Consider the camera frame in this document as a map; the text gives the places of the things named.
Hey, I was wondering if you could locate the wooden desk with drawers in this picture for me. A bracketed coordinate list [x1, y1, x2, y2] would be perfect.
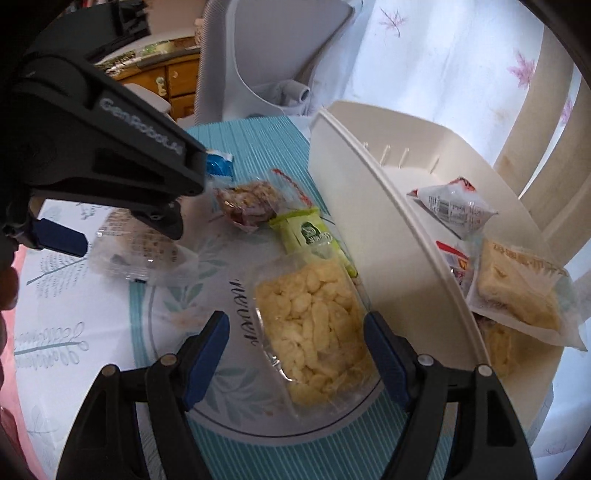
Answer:
[99, 37, 204, 125]

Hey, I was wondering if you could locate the white packet with red print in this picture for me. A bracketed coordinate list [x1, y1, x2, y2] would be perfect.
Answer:
[466, 237, 587, 352]

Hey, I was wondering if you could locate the clear bread packet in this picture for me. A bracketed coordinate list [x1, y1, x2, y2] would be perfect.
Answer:
[88, 208, 199, 287]

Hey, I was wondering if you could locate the grey office chair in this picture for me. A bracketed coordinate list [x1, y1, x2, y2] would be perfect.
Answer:
[194, 0, 356, 125]

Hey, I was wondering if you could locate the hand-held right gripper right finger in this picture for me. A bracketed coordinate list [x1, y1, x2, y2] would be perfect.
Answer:
[362, 310, 539, 480]

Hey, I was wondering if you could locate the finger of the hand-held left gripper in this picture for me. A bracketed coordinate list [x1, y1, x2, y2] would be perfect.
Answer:
[4, 217, 88, 257]
[23, 58, 206, 241]

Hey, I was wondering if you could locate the beige wooden frame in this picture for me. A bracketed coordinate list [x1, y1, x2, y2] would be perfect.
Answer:
[492, 28, 575, 259]

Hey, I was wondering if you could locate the person's left hand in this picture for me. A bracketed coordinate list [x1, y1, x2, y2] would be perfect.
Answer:
[0, 265, 19, 319]

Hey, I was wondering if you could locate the white plastic bin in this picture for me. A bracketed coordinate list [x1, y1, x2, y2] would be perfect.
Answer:
[307, 99, 583, 457]

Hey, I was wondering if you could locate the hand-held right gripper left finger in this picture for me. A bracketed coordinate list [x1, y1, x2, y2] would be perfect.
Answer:
[55, 310, 232, 480]

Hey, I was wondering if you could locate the white red snack packet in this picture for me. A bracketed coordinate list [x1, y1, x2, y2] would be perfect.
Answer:
[406, 176, 499, 238]

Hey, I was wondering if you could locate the small blue snack packet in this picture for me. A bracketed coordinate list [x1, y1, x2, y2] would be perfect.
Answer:
[205, 148, 235, 178]

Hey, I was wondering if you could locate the clear nut candy packet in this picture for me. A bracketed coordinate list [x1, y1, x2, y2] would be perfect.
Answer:
[215, 168, 312, 234]

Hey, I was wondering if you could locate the green snack packet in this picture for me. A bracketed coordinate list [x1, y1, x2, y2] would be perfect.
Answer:
[269, 207, 358, 278]

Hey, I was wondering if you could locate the red brown clear packet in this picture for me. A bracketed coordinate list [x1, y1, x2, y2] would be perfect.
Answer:
[436, 239, 474, 289]

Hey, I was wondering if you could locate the clear packet of yellow chips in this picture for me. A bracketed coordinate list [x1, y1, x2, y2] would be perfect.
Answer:
[245, 256, 384, 416]

